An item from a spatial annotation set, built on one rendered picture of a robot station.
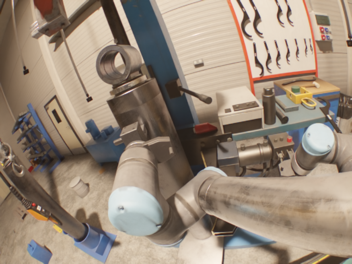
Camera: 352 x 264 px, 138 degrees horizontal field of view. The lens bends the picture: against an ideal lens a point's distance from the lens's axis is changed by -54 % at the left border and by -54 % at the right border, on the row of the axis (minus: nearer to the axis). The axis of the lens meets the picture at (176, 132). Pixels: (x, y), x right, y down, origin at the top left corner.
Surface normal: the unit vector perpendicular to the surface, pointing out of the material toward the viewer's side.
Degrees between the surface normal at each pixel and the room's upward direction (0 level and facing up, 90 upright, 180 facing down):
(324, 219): 50
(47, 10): 90
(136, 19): 90
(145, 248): 0
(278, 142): 0
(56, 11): 90
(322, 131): 19
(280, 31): 90
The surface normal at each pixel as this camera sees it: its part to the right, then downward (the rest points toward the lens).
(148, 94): 0.67, 0.14
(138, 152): 0.17, -0.90
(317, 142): -0.44, -0.62
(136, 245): -0.33, -0.83
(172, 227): 0.84, -0.04
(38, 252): 0.93, -0.20
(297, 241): -0.87, 0.33
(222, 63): -0.21, 0.54
